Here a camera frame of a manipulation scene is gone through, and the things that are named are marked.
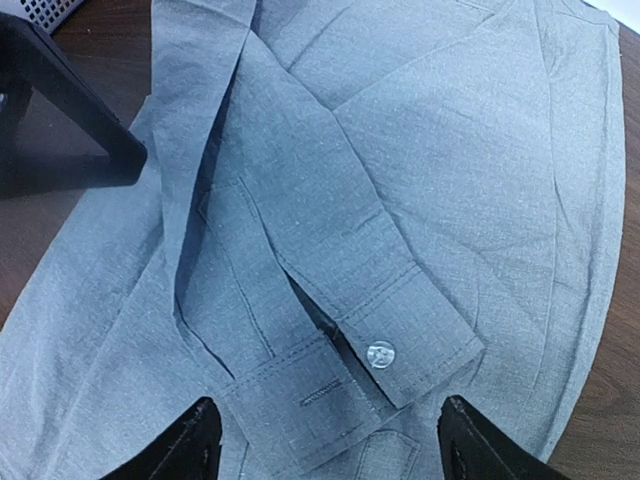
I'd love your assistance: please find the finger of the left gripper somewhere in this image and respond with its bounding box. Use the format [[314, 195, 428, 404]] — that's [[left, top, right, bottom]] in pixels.
[[1, 12, 147, 200]]

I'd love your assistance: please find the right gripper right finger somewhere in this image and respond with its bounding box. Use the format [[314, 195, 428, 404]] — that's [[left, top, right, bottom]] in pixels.
[[437, 395, 568, 480]]

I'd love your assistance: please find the white plastic basket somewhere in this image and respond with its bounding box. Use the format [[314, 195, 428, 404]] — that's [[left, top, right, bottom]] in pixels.
[[15, 0, 85, 34]]

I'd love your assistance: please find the grey long sleeve shirt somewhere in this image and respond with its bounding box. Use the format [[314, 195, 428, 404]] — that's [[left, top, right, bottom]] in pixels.
[[1, 1, 625, 479]]

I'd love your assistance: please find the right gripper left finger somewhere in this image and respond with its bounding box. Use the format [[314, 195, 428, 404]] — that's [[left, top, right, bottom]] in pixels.
[[103, 397, 222, 480]]

